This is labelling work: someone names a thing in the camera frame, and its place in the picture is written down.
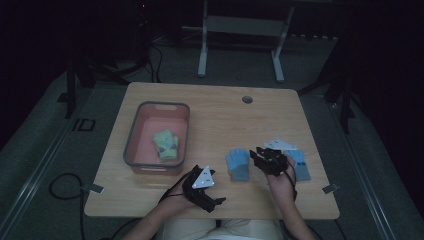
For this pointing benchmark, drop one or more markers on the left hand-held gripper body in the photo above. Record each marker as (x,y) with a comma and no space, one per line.
(200,183)

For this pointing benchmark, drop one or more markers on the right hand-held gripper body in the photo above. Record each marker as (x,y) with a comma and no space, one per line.
(275,160)

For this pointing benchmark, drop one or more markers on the pink bin with grey rim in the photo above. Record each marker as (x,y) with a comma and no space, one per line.
(146,140)

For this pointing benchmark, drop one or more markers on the person's left hand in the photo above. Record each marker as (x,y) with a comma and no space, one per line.
(183,198)

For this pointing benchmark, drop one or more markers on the blue glove with dark dots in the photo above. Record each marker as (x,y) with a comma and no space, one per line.
(301,166)

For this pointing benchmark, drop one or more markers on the green packets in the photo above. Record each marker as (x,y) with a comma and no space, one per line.
(169,154)

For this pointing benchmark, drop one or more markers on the light green knit glove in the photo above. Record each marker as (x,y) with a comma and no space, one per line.
(164,137)

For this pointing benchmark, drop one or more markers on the grey metal table clip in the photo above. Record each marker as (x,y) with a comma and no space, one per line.
(93,188)
(330,189)

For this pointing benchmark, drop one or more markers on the plain blue grey glove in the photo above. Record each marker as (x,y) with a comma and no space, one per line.
(237,165)

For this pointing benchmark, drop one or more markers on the black stand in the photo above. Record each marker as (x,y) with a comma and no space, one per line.
(340,93)
(86,73)

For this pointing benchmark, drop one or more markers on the person's right hand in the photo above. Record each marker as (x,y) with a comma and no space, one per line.
(281,186)

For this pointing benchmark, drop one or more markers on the white metal desk frame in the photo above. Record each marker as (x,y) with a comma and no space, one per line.
(246,25)

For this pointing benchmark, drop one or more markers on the person's light trousers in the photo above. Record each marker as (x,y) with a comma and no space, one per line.
(220,230)

